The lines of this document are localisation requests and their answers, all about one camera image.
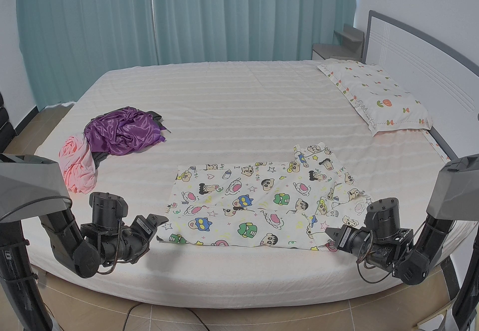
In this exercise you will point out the white printed pillow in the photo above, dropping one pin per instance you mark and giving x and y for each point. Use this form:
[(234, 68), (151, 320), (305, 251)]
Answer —
[(378, 94)]

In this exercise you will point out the purple satin garment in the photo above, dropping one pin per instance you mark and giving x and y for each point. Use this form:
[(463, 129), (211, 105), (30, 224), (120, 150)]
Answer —
[(119, 133)]

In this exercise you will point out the dark grey garment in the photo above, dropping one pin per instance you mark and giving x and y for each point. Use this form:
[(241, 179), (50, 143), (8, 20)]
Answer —
[(155, 116)]

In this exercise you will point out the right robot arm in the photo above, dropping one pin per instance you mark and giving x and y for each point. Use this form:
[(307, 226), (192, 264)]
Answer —
[(445, 191)]

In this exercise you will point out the bed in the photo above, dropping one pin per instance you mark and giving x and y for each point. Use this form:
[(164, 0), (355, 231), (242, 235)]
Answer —
[(243, 97)]

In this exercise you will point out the pink garment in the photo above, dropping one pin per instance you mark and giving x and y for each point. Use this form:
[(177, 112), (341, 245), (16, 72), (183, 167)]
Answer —
[(75, 165)]

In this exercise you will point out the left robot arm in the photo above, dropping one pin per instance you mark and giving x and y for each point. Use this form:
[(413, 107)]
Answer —
[(33, 187)]

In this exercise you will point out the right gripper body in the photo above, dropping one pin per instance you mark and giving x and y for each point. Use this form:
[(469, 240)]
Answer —
[(351, 241)]

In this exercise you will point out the blue-green curtain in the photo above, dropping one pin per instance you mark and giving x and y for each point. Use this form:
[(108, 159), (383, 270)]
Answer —
[(86, 23), (254, 0)]

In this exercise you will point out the grey bedside table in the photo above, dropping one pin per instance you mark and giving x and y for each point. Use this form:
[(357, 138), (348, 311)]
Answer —
[(336, 49)]

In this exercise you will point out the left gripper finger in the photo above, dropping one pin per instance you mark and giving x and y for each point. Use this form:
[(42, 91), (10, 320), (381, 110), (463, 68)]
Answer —
[(160, 220)]

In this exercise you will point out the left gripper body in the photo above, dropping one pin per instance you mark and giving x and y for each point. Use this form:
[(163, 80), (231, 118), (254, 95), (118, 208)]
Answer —
[(144, 232)]

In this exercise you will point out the white printed pyjama top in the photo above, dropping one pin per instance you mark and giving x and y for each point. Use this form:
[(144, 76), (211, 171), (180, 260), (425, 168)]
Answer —
[(262, 202)]

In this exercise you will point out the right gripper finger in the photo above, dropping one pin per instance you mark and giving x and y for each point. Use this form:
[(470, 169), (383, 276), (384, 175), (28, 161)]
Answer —
[(332, 234)]

